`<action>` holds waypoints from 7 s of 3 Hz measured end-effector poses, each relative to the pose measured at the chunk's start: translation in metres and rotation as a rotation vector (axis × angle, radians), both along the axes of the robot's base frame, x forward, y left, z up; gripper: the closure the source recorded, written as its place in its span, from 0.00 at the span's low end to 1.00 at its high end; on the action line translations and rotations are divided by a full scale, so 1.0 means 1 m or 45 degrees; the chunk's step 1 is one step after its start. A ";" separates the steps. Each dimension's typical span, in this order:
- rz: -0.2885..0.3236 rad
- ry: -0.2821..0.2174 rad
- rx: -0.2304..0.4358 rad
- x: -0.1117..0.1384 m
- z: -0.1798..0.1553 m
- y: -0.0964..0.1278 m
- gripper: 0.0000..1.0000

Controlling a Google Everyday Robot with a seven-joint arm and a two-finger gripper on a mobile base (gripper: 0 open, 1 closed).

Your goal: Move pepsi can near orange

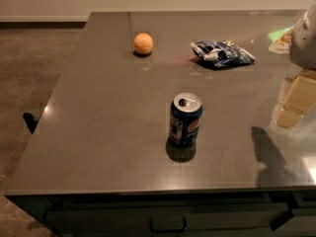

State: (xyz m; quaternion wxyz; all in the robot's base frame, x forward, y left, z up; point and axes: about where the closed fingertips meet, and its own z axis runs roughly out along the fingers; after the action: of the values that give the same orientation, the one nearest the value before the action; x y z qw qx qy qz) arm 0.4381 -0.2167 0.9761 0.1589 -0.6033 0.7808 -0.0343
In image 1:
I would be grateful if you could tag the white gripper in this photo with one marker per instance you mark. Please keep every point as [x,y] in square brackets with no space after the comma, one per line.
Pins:
[304,44]

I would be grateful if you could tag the orange fruit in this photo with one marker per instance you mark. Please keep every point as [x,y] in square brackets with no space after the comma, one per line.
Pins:
[143,44]

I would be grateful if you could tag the blue pepsi can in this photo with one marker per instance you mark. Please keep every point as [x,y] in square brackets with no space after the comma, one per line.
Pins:
[185,115]

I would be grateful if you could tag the dark cabinet drawer front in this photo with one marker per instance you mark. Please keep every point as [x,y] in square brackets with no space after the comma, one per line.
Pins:
[232,220]

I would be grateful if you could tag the black drawer handle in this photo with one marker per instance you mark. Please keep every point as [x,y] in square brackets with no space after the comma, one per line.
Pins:
[168,227]

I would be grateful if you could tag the blue white chip bag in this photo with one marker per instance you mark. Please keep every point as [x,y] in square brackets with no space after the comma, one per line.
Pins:
[222,54]

